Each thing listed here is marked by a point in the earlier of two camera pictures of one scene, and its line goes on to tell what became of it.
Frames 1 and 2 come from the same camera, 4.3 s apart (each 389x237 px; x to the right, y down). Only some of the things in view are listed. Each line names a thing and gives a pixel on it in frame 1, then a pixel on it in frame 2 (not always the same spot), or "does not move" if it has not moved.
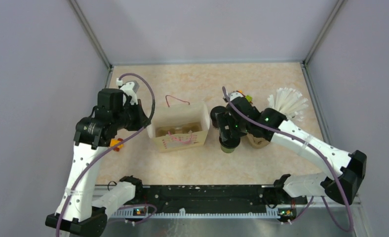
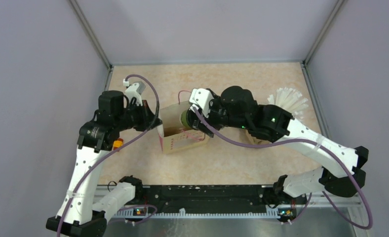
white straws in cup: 289,101 does not move
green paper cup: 227,150 → 187,117
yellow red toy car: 114,141 does not move
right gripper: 226,119 → 215,102
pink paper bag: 178,127 does not move
